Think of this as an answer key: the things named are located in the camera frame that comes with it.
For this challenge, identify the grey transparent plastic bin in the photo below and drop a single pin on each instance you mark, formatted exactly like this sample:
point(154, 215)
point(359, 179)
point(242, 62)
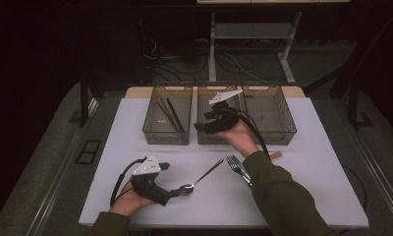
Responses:
point(273, 124)
point(166, 137)
point(206, 139)

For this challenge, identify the black metal stand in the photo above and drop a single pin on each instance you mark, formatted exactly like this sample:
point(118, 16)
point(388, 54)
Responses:
point(353, 98)

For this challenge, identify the grey metal desk frame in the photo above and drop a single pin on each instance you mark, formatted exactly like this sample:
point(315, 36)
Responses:
point(212, 49)

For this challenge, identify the person's left hand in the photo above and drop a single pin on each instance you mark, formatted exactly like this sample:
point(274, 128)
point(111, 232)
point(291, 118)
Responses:
point(127, 201)

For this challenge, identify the black chopstick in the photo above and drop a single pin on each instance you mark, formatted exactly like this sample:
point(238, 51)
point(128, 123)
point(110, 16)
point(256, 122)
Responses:
point(174, 114)
point(177, 116)

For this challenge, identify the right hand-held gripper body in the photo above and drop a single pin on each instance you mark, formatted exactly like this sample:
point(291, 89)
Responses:
point(227, 114)

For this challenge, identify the person's right hand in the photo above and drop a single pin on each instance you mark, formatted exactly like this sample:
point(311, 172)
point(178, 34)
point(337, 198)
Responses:
point(242, 139)

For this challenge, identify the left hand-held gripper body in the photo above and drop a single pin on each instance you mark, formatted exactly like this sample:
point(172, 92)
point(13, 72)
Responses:
point(148, 188)

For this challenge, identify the aluminium floor rail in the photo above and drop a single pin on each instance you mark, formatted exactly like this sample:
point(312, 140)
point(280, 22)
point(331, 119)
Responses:
point(378, 164)
point(63, 164)

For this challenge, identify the metal spoon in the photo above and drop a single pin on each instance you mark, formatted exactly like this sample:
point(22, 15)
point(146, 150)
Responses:
point(186, 189)

